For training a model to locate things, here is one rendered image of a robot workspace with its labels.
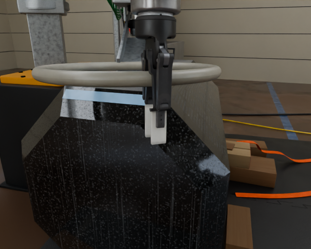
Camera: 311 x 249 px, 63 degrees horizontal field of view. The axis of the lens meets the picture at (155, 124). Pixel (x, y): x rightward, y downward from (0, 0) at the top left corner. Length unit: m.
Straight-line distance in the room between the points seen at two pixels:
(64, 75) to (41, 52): 1.32
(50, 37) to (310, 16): 5.26
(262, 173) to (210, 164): 1.14
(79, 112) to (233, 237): 0.91
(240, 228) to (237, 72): 5.03
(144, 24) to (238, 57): 5.70
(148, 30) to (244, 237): 1.13
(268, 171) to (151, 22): 1.65
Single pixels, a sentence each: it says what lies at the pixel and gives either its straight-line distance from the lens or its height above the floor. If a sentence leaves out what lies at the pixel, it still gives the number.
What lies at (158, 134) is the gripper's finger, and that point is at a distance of 0.50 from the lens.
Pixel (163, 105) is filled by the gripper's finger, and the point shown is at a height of 0.93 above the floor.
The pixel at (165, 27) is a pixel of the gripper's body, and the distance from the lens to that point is 0.47.
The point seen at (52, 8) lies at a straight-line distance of 1.80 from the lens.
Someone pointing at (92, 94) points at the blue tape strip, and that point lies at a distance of 0.91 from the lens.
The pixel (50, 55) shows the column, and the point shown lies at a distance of 1.84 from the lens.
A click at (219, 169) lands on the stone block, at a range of 0.87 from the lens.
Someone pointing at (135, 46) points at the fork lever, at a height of 0.99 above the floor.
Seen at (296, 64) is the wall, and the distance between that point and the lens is 6.24.
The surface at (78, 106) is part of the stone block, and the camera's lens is 0.91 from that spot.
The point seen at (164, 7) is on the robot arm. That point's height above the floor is 1.09.
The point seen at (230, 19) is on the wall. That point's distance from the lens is 6.13.
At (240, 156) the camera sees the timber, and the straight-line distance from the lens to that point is 1.91.
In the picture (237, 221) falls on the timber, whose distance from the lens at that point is 1.46.
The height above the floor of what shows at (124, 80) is 0.97.
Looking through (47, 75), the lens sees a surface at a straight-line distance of 0.57.
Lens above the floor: 1.05
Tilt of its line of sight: 20 degrees down
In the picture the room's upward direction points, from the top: straight up
